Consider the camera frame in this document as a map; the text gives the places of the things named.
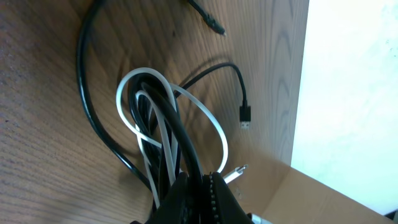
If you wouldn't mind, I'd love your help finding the white usb cable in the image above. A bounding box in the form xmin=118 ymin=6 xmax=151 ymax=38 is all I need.
xmin=115 ymin=67 xmax=249 ymax=209

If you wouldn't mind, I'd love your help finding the cardboard box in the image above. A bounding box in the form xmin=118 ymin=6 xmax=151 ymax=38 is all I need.
xmin=230 ymin=154 xmax=392 ymax=224

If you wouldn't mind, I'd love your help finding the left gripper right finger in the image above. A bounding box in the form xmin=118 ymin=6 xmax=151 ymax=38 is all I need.
xmin=201 ymin=172 xmax=252 ymax=224

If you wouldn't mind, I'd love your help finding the black usb cable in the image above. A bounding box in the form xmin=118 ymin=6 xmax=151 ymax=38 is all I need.
xmin=76 ymin=0 xmax=252 ymax=212

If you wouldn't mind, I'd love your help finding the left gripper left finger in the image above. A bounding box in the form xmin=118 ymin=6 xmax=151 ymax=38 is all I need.
xmin=146 ymin=173 xmax=190 ymax=224

